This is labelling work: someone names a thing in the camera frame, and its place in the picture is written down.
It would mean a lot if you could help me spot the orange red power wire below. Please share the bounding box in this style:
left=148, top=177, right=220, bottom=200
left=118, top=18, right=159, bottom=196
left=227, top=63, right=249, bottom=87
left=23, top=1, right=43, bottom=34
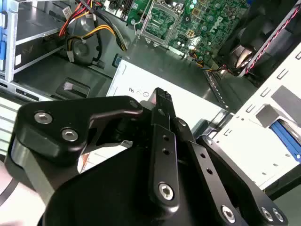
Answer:
left=58, top=0, right=95, bottom=37

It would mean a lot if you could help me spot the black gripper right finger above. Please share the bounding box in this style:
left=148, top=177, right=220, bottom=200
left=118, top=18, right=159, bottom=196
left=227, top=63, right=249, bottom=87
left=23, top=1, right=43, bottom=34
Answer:
left=169, top=94, right=289, bottom=226

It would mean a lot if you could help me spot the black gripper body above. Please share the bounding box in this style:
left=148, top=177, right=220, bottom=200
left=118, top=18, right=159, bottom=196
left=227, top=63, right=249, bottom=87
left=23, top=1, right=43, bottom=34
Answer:
left=43, top=147, right=222, bottom=226

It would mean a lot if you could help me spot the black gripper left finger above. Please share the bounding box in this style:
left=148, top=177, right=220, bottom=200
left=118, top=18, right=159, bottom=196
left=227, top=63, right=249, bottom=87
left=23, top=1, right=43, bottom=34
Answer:
left=4, top=87, right=181, bottom=210

